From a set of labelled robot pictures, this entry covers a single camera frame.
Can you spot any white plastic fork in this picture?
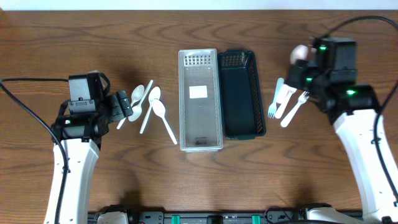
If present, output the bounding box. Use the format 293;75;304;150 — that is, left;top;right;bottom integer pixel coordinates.
280;91;309;128
275;84;297;119

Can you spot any white plastic spoon near basket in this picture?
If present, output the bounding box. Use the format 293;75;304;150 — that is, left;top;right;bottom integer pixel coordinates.
152;99;177;145

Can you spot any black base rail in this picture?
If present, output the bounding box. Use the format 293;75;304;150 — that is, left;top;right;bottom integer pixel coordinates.
87;205;310;224

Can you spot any left black cable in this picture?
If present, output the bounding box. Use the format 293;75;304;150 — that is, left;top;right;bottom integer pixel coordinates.
0;77;70;224

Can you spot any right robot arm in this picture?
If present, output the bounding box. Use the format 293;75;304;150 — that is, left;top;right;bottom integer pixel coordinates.
286;59;397;223

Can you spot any white plastic spoon bowl down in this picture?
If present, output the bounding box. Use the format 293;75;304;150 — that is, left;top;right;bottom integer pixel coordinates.
129;80;153;122

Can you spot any pale green plastic fork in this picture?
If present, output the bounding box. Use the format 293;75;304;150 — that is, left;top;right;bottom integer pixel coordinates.
267;78;284;119

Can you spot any right black cable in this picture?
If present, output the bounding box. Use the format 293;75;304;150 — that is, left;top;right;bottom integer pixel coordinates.
320;15;398;208

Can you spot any clear plastic basket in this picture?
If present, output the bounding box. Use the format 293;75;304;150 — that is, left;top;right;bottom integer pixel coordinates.
178;49;223;152

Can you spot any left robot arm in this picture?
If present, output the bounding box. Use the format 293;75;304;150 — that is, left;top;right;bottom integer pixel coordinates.
44;90;132;223

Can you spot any short white plastic spoon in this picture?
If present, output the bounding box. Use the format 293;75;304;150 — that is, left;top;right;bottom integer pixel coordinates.
290;45;308;65

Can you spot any white plastic spoon far left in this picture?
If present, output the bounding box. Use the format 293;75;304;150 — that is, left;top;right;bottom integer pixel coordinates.
116;85;145;129

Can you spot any black cable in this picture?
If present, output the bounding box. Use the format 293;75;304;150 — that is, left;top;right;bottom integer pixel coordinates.
320;15;398;208
0;77;70;224

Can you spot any white label in basket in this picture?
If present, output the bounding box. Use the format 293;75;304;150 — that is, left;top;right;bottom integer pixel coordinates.
189;85;208;99

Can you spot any dark green plastic basket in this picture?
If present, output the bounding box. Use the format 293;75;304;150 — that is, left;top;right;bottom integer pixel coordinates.
218;49;266;140

